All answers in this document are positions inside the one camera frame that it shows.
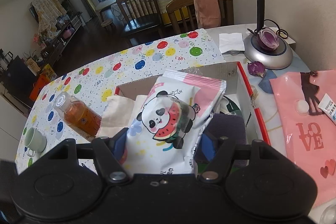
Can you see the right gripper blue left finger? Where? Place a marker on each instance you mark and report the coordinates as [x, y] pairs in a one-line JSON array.
[[119, 149]]

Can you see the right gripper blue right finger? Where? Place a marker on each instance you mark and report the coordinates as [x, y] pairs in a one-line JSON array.
[[207, 148]]

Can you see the purple green sponge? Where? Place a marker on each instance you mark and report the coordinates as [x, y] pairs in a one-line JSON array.
[[230, 126]]

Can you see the white tissue paper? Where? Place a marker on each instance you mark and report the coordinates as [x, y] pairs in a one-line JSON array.
[[118, 114]]

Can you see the panda tissue pack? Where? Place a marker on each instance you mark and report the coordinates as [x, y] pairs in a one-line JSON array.
[[164, 135]]

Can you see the floral green-trim cloth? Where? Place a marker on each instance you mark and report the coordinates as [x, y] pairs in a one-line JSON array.
[[229, 107]]

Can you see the orange drink bottle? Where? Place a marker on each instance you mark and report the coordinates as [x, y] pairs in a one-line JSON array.
[[77, 115]]

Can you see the polka dot tablecloth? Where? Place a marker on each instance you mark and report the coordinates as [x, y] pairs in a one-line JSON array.
[[95, 82]]

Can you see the red white cardboard box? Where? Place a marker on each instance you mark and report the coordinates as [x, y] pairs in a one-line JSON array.
[[238, 89]]

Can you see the green ceramic cup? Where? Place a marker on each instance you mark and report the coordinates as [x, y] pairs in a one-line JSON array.
[[35, 140]]

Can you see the dried purple rose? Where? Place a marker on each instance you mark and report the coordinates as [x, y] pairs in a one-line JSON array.
[[256, 68]]

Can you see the orange gift box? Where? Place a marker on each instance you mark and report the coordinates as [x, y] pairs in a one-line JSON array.
[[41, 82]]

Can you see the pink plastic bag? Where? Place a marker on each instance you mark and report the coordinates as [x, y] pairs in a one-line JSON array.
[[308, 132]]

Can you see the white paper napkin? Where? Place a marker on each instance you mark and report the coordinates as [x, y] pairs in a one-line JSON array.
[[231, 42]]

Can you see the small wooden stool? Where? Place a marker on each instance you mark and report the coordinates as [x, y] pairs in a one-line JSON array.
[[108, 23]]

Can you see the halved purple onion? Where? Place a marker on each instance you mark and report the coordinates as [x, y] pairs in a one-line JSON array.
[[268, 39]]

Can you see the tv cabinet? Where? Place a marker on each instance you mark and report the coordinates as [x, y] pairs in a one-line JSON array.
[[52, 53]]

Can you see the white blue tube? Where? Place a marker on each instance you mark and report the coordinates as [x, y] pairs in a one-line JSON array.
[[328, 106]]

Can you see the dark wooden chair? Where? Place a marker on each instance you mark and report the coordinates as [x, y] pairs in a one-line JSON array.
[[141, 16]]

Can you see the pink towel on chair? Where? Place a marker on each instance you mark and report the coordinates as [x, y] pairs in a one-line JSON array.
[[207, 13]]

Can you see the wooden chair at table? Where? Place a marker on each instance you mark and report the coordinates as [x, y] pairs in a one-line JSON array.
[[182, 14]]

